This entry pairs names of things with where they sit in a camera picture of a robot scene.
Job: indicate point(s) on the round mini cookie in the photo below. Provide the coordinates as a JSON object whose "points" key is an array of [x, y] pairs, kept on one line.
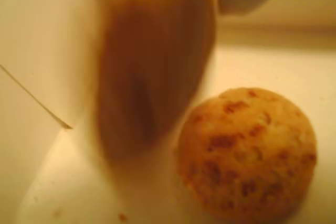
{"points": [[246, 155], [152, 64]]}

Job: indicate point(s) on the white cardboard box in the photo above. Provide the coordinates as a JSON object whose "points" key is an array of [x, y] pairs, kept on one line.
{"points": [[39, 51]]}

